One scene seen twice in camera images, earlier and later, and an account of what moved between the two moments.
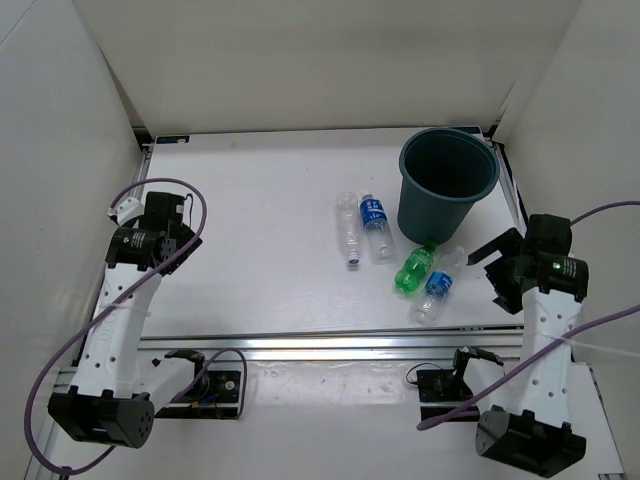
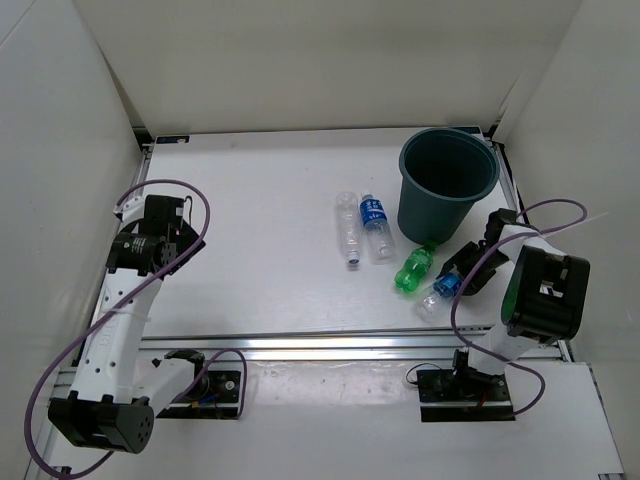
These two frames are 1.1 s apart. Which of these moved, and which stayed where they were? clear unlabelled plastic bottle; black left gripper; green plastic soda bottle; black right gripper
Moved: black right gripper
Stayed: black left gripper; green plastic soda bottle; clear unlabelled plastic bottle
